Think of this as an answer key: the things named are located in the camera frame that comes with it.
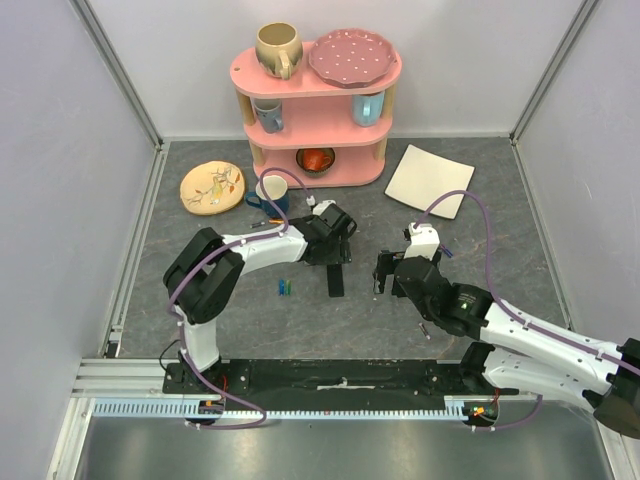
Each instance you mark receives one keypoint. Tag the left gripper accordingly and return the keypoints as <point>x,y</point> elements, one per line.
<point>341,253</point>

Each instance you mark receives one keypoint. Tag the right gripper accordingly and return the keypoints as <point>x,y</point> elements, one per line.
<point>385,273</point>

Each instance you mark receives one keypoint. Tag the black remote control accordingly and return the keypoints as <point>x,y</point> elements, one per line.
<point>335,281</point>

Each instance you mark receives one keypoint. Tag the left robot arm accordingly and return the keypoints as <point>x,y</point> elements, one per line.
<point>201,280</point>

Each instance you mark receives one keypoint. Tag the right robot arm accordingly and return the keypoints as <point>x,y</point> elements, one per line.
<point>511,349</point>

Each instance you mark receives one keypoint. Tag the purple-blue battery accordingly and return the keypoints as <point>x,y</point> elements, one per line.
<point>446,251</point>

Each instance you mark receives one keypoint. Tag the grey pink-tip battery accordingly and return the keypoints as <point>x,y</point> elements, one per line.
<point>424,331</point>

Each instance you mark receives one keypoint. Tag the dark blue mug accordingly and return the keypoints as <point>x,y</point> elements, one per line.
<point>270,196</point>

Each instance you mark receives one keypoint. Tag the red cup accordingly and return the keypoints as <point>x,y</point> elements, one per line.
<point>316,159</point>

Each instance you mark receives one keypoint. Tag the white square plate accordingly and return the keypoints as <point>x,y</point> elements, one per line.
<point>422,177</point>

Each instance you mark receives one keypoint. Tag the dark patterned bowl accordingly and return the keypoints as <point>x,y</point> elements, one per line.
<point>314,174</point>

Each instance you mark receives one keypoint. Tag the pink three-tier shelf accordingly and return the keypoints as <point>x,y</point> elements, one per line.
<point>315,115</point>

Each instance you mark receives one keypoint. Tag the light blue mug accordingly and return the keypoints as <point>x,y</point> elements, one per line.
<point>367,109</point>

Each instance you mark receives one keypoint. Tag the yellow bird-pattern plate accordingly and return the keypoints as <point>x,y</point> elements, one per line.
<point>212,188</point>

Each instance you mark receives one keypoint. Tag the grey-blue mug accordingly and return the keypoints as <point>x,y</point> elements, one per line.
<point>269,114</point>

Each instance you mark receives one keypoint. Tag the pink dotted plate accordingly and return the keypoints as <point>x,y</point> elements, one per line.
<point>351,58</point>

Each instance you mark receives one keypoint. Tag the beige ceramic mug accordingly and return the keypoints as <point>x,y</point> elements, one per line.
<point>279,49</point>

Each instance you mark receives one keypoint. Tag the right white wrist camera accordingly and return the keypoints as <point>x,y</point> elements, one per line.
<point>423,240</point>

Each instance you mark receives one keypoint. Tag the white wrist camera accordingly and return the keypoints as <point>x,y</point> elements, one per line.
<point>318,207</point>
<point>423,240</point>

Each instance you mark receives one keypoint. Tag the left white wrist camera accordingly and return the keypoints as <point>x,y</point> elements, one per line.
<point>318,207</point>

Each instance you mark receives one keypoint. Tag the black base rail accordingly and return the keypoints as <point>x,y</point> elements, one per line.
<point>344,385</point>

